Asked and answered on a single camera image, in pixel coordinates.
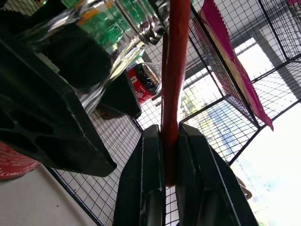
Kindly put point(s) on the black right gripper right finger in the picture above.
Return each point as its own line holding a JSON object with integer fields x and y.
{"x": 207, "y": 183}

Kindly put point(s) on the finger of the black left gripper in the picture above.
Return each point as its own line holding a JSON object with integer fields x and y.
{"x": 47, "y": 122}
{"x": 122, "y": 99}

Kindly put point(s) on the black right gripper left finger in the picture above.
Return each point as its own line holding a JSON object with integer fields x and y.
{"x": 141, "y": 188}

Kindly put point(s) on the clear plastic bottle green label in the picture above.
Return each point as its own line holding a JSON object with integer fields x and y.
{"x": 123, "y": 58}

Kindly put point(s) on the red stick-shaped packet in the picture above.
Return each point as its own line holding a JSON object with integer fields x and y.
{"x": 174, "y": 70}

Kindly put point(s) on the green labelled plastic bottle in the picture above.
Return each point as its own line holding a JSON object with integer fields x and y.
{"x": 113, "y": 28}

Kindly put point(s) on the dark metal bottle cap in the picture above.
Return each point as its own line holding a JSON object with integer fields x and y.
{"x": 155, "y": 35}

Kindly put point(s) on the red cola can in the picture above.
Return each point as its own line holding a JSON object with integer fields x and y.
{"x": 144, "y": 94}
{"x": 14, "y": 162}

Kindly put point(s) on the tan rounded object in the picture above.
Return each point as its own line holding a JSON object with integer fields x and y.
{"x": 245, "y": 189}

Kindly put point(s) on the pink snack bag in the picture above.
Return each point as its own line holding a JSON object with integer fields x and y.
{"x": 225, "y": 47}

